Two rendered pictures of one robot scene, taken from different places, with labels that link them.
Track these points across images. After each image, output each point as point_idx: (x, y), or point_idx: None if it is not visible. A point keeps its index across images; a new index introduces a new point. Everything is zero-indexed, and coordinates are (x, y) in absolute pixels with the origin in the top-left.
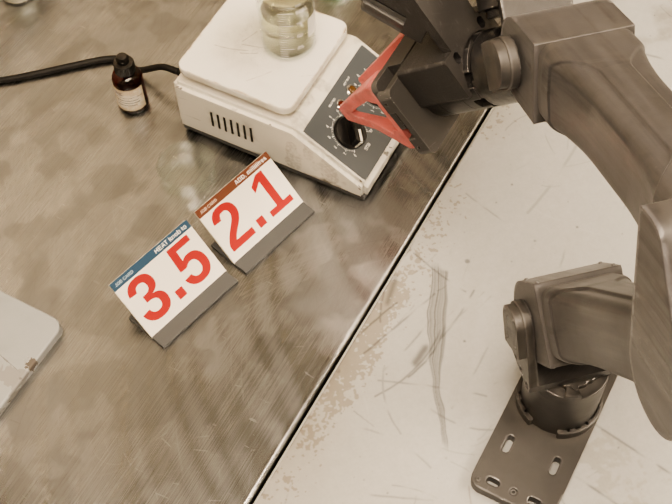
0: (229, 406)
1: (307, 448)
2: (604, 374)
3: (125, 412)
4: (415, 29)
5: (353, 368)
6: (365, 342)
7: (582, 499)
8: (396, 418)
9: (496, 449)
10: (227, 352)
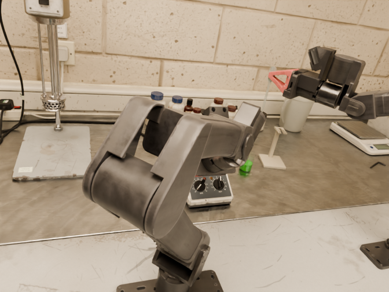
0: (95, 216)
1: (95, 240)
2: (180, 280)
3: (75, 198)
4: None
5: (133, 235)
6: (144, 233)
7: None
8: (125, 255)
9: (135, 285)
10: None
